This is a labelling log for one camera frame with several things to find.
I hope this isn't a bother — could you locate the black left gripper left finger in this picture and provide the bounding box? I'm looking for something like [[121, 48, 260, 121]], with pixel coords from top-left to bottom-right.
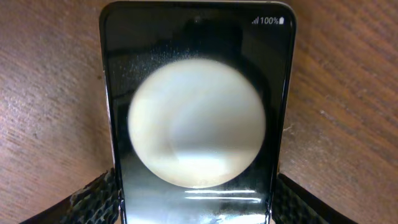
[[21, 168, 120, 224]]

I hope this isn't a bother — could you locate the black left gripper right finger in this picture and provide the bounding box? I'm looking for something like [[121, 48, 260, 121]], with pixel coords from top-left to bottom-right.
[[272, 174, 356, 224]]

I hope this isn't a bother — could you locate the black smartphone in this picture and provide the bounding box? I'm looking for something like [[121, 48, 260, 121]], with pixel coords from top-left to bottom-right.
[[99, 1, 297, 223]]

